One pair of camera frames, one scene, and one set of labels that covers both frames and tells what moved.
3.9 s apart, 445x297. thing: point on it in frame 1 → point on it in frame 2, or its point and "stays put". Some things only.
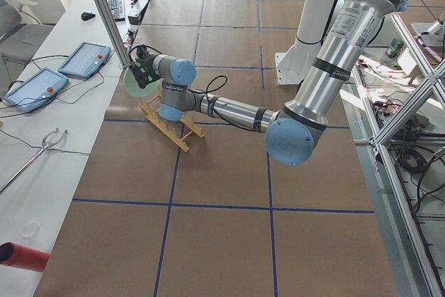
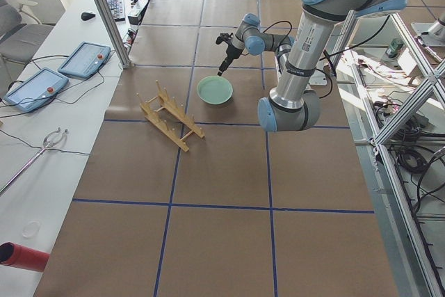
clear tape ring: [30, 229] stays put
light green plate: [133, 89] → [215, 90]
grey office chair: [21, 32] stays put
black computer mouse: [85, 15] stays put
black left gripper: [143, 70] → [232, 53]
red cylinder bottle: [14, 254] stays put
